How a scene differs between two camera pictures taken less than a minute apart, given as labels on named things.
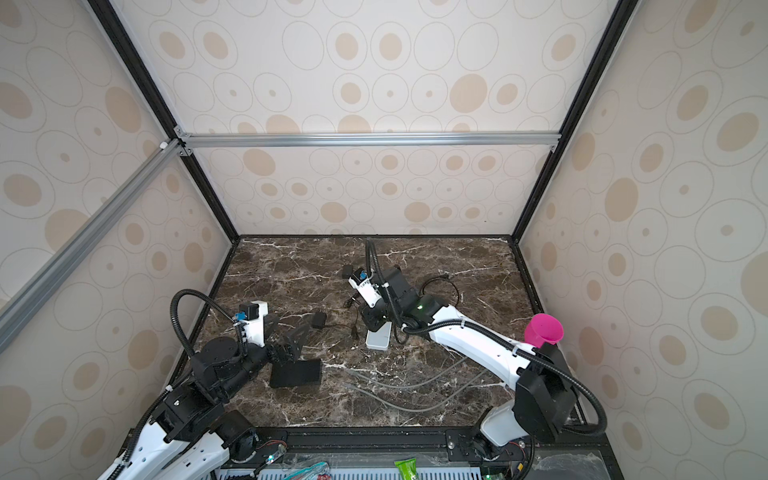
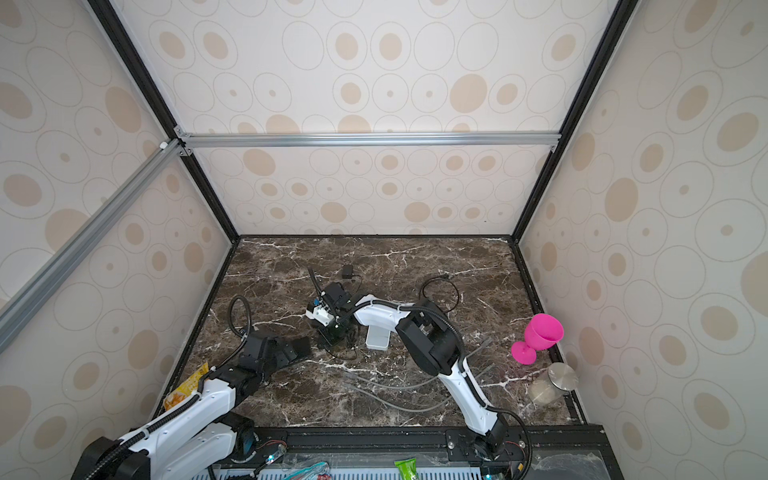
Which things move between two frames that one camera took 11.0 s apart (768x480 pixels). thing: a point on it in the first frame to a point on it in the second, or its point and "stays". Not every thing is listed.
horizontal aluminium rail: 365,140 stays
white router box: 379,339 stays
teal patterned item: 311,473 stays
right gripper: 368,319 to 328,338
